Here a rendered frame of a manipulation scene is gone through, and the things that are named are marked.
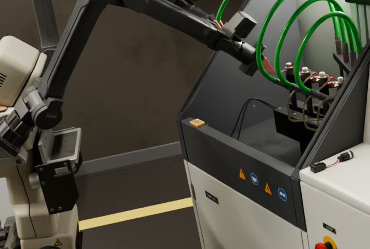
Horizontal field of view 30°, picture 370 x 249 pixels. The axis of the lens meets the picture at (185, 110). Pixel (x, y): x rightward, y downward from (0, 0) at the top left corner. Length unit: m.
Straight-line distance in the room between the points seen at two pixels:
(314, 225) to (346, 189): 0.20
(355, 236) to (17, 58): 1.01
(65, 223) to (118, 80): 2.19
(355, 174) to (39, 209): 0.93
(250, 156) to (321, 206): 0.31
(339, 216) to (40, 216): 0.88
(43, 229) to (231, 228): 0.61
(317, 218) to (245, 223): 0.43
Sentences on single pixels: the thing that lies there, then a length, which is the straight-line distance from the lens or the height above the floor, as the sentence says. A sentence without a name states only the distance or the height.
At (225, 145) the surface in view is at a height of 0.94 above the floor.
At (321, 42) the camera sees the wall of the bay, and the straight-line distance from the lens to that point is 2.48.
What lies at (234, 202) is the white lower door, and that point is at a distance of 2.21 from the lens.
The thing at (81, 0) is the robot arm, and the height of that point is 1.51.
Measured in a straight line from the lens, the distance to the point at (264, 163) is 1.95.
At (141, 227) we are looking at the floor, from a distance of 3.72.
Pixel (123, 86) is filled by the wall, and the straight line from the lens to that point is 4.30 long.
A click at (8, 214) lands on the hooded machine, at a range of 3.77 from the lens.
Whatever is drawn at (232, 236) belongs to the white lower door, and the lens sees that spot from 2.34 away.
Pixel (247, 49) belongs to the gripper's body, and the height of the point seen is 1.22.
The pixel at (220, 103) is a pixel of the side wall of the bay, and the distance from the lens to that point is 2.43.
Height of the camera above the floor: 1.80
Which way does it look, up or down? 20 degrees down
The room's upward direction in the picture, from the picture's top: 11 degrees counter-clockwise
